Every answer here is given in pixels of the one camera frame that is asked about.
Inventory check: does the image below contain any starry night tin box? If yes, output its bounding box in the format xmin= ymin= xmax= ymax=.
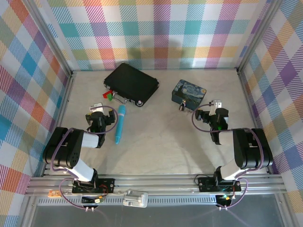
xmin=170 ymin=79 xmax=207 ymax=110

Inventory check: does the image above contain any blue pen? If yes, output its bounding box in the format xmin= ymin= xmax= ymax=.
xmin=115 ymin=105 xmax=127 ymax=145

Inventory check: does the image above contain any black hard case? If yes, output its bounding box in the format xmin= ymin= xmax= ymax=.
xmin=103 ymin=62 xmax=160 ymax=108

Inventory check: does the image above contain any grey plastic clamp block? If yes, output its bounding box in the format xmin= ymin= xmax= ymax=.
xmin=122 ymin=189 xmax=149 ymax=209

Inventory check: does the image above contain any grey metal panel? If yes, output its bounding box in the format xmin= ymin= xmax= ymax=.
xmin=29 ymin=205 xmax=286 ymax=227

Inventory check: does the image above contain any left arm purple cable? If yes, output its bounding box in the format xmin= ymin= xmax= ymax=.
xmin=50 ymin=105 xmax=119 ymax=210

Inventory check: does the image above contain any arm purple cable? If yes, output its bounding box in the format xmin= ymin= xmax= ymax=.
xmin=50 ymin=105 xmax=119 ymax=210
xmin=191 ymin=103 xmax=265 ymax=210

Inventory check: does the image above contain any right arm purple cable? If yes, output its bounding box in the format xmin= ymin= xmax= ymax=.
xmin=191 ymin=103 xmax=265 ymax=210

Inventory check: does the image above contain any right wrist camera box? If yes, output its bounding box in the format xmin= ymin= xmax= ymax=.
xmin=209 ymin=100 xmax=223 ymax=116

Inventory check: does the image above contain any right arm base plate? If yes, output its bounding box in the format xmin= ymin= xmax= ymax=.
xmin=198 ymin=175 xmax=242 ymax=193

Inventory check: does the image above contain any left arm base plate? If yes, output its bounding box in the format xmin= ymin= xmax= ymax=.
xmin=71 ymin=177 xmax=116 ymax=194

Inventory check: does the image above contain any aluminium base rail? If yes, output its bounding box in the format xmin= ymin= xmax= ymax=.
xmin=24 ymin=173 xmax=288 ymax=197

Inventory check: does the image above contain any black cable bracket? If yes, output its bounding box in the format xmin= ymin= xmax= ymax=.
xmin=216 ymin=194 xmax=233 ymax=207
xmin=81 ymin=195 xmax=105 ymax=206

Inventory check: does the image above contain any aluminium corner post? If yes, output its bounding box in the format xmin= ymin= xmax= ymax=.
xmin=28 ymin=0 xmax=74 ymax=77
xmin=236 ymin=0 xmax=283 ymax=76

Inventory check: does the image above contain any slotted metal cable duct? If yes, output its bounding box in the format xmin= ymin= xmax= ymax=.
xmin=37 ymin=197 xmax=285 ymax=207

